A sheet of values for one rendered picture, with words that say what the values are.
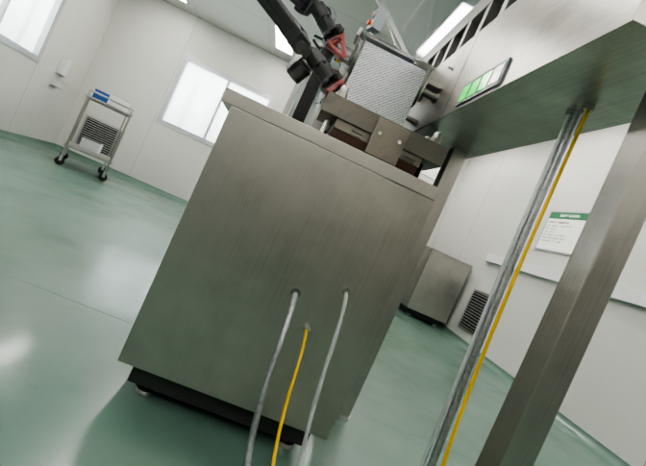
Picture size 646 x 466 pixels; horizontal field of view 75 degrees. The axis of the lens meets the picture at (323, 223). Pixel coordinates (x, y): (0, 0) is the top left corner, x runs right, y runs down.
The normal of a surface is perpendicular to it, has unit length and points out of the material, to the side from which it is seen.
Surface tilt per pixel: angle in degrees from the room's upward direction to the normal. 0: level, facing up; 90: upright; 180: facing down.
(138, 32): 90
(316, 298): 90
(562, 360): 90
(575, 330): 90
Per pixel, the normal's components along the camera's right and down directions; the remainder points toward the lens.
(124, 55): 0.11, 0.06
